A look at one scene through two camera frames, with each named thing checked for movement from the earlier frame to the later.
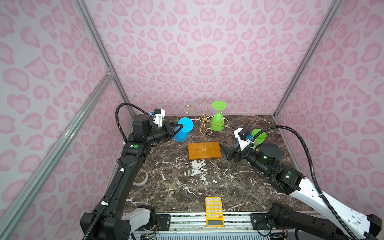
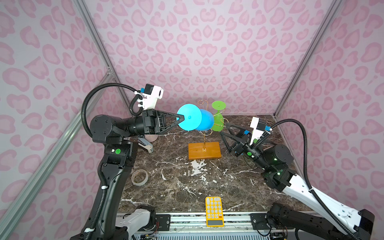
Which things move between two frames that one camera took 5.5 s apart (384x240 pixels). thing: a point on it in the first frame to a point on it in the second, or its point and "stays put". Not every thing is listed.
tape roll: (144, 181) stays put
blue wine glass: (182, 134) to (195, 118)
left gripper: (168, 130) to (151, 125)
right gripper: (230, 155) to (240, 146)
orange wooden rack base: (195, 150) stays put
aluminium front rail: (196, 222) stays put
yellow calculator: (214, 211) stays put
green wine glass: (217, 121) stays put
